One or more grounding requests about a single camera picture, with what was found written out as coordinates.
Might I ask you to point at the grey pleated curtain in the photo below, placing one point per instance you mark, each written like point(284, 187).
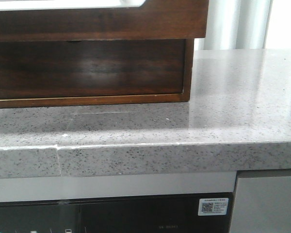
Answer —
point(236, 24)

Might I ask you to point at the white QR code sticker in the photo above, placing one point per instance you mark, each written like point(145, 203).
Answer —
point(213, 207)

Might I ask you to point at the grey cabinet door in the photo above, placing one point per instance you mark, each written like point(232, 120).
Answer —
point(262, 202)

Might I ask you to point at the white tray with paper rolls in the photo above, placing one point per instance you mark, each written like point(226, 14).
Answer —
point(23, 5)

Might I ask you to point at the dark wooden drawer cabinet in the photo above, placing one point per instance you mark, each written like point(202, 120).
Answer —
point(65, 73)

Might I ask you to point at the black dishwasher appliance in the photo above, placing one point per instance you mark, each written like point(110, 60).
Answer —
point(133, 214)

